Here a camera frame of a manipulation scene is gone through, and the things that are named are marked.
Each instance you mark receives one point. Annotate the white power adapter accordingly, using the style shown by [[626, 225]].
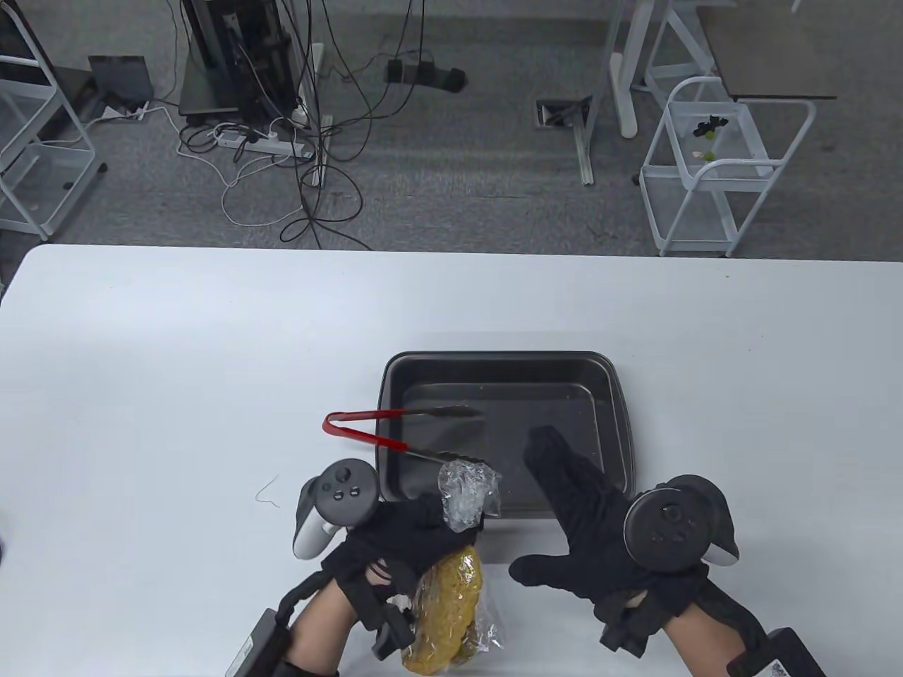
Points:
[[123, 113]]

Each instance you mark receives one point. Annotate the white power strip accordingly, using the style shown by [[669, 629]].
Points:
[[268, 144]]

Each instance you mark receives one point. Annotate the person's right hand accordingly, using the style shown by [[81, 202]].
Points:
[[592, 536]]

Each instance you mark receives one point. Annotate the empty white rolling cart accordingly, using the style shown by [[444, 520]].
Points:
[[42, 176]]

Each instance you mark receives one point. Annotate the small black object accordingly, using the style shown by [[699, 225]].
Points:
[[709, 127]]

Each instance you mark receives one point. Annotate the left wrist black sensor box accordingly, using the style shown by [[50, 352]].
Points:
[[257, 645]]

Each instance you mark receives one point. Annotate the black-white hand controller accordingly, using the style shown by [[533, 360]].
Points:
[[342, 493], [667, 529]]

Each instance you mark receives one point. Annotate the dark laptop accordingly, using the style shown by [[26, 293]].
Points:
[[120, 77]]

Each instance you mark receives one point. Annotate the person's right forearm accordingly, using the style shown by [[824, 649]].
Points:
[[698, 649]]

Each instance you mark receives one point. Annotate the brown side table top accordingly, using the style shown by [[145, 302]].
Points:
[[769, 56]]

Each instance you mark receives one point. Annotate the dark metal baking tray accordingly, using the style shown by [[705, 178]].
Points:
[[550, 402]]

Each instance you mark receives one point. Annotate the wrist black sensor box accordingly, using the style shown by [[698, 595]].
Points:
[[257, 645], [783, 656]]

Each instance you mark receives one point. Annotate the white cart with small items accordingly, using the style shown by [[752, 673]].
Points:
[[734, 185]]

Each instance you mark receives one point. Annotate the floor socket box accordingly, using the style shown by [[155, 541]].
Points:
[[561, 113]]

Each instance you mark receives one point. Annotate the black computer tower stand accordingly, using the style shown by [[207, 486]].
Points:
[[226, 42]]

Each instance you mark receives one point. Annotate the white desk leg frame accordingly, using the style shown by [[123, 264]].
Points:
[[624, 84]]

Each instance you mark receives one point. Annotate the left black-white hand controller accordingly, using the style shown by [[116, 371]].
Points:
[[342, 493]]

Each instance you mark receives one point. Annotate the right black-white hand controller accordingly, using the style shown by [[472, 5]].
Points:
[[667, 529]]

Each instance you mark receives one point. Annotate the black power adapter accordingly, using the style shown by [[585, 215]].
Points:
[[416, 72]]

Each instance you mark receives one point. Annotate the right wrist black sensor box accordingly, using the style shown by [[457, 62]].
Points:
[[783, 656]]

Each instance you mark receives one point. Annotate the clear plastic bakery bag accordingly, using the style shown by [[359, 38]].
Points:
[[465, 493]]

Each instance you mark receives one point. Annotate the person's left hand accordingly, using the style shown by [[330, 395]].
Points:
[[402, 536]]

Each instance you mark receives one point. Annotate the black flat panel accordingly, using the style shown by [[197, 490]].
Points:
[[17, 35]]

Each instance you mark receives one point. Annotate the round yellow bread slice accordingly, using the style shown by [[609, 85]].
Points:
[[444, 606]]

